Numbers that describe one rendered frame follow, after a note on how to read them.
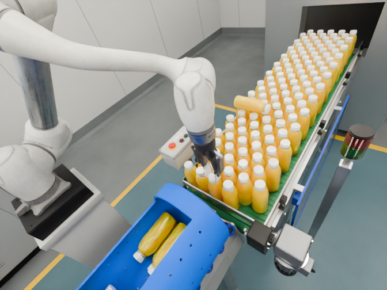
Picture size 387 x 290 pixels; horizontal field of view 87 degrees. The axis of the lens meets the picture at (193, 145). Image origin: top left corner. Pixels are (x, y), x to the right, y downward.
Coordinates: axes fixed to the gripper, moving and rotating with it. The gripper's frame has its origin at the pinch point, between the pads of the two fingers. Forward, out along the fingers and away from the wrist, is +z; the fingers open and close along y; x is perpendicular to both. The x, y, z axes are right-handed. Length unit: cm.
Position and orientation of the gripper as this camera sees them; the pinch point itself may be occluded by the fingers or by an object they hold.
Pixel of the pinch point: (212, 172)
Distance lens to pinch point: 81.7
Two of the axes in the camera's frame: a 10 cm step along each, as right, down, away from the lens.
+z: 2.2, 6.8, 7.0
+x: 6.0, -6.6, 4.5
